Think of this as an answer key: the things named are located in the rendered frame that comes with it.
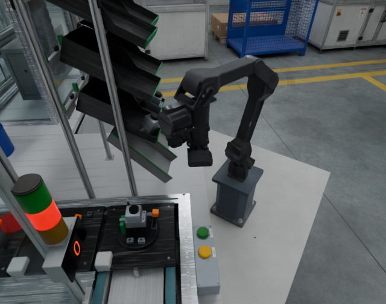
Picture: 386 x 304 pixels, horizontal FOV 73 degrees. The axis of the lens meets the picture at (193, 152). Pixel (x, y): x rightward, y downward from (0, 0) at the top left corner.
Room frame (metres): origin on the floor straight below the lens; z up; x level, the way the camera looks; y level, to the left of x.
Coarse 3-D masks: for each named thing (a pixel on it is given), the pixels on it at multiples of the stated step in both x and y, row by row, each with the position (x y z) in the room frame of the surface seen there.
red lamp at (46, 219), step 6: (54, 204) 0.32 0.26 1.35; (48, 210) 0.30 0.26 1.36; (54, 210) 0.31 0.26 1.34; (30, 216) 0.29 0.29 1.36; (36, 216) 0.29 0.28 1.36; (42, 216) 0.29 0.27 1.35; (48, 216) 0.30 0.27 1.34; (54, 216) 0.31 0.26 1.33; (60, 216) 0.32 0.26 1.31; (36, 222) 0.29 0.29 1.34; (42, 222) 0.29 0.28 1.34; (48, 222) 0.29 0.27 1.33; (54, 222) 0.30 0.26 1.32; (36, 228) 0.29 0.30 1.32; (42, 228) 0.29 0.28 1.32; (48, 228) 0.29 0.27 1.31
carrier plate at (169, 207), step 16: (112, 208) 0.61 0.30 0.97; (144, 208) 0.61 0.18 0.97; (160, 208) 0.61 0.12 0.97; (112, 224) 0.54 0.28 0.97; (160, 224) 0.54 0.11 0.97; (112, 240) 0.48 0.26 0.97; (160, 240) 0.48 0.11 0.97; (128, 256) 0.42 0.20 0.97; (144, 256) 0.42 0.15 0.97; (160, 256) 0.42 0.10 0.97
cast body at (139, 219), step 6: (126, 210) 0.51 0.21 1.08; (132, 210) 0.50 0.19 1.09; (138, 210) 0.51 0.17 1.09; (126, 216) 0.49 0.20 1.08; (132, 216) 0.49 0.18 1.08; (138, 216) 0.49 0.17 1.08; (144, 216) 0.51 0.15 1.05; (120, 222) 0.50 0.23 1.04; (126, 222) 0.49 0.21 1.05; (132, 222) 0.49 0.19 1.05; (138, 222) 0.49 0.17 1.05; (144, 222) 0.49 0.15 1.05
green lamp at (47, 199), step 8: (32, 192) 0.30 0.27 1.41; (40, 192) 0.30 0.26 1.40; (48, 192) 0.32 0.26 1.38; (24, 200) 0.29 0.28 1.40; (32, 200) 0.29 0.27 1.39; (40, 200) 0.30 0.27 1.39; (48, 200) 0.31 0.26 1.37; (24, 208) 0.29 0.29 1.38; (32, 208) 0.29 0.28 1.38; (40, 208) 0.29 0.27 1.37
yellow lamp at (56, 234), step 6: (60, 222) 0.31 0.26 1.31; (54, 228) 0.30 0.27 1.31; (60, 228) 0.30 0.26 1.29; (66, 228) 0.32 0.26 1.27; (42, 234) 0.29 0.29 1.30; (48, 234) 0.29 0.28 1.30; (54, 234) 0.29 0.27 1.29; (60, 234) 0.30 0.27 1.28; (66, 234) 0.31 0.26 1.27; (48, 240) 0.29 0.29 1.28; (54, 240) 0.29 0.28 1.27; (60, 240) 0.30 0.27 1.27
